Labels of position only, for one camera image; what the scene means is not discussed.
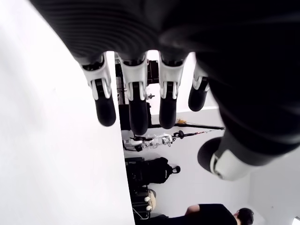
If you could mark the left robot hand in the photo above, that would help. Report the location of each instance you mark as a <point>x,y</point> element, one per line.
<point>211,35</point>

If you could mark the black equipment case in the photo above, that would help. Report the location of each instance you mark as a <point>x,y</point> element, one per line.
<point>134,168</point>

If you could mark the person in black clothing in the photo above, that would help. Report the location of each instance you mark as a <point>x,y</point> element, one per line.
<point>211,215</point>

